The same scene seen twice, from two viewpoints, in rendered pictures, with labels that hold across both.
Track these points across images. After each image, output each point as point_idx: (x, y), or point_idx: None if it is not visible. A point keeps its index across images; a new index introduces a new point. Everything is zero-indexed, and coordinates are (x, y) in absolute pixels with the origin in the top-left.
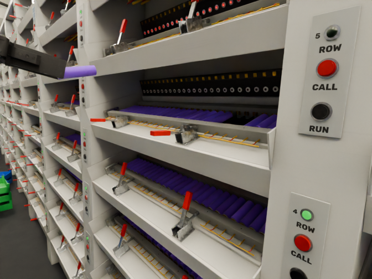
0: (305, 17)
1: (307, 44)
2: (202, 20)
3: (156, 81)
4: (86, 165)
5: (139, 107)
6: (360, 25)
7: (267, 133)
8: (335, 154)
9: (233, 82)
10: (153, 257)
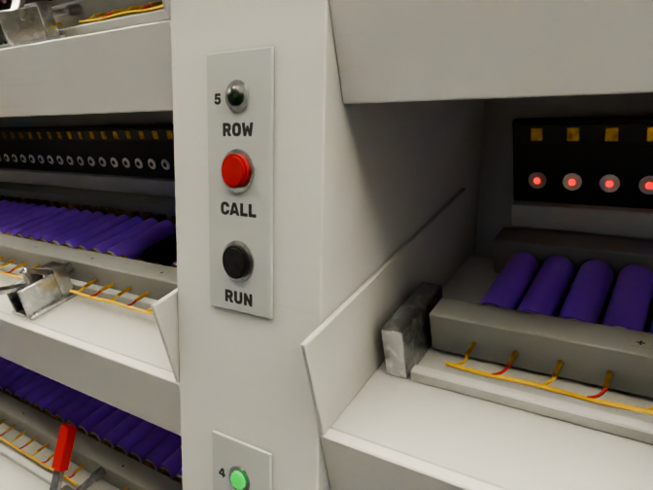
0: (198, 55)
1: (206, 114)
2: (58, 10)
3: (14, 134)
4: None
5: None
6: (277, 87)
7: (151, 306)
8: (268, 350)
9: None
10: None
